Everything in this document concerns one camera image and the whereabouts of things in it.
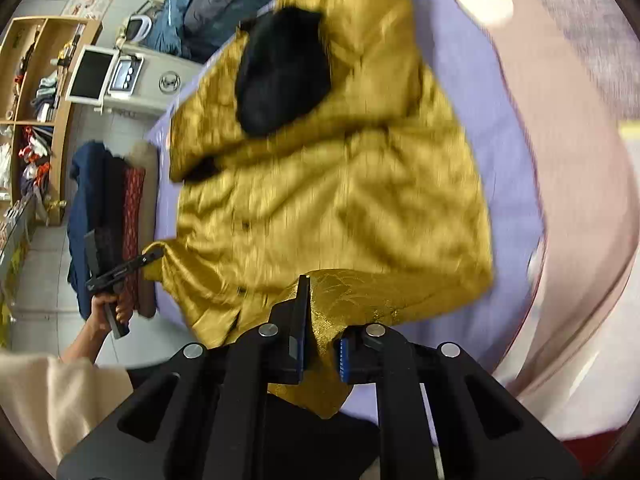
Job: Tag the gold satin jacket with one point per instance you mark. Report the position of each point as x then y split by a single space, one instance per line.
374 196

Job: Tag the purple floral bed sheet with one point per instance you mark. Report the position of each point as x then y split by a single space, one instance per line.
407 194

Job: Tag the dark blue hanging garment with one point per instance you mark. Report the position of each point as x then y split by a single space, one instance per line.
101 181

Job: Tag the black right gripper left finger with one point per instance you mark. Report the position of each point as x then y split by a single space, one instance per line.
289 352

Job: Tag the person's left hand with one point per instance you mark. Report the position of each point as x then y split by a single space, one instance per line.
111 312

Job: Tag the pink grey white quilt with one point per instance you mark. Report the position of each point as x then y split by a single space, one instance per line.
564 212

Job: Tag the red patterned cloth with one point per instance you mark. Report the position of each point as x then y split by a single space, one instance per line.
133 196

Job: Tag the cream sleeved left forearm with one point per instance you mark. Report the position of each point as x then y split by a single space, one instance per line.
52 403

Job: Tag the white tablet screen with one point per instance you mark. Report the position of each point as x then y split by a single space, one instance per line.
91 75

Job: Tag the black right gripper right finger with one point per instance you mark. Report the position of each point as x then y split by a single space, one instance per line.
359 354

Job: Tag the white bedside machine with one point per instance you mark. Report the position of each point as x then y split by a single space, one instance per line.
146 81

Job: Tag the blue grey clothes pile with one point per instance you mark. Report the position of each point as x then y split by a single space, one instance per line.
196 29

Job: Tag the wooden shelf unit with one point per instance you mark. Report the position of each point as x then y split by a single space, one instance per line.
38 57

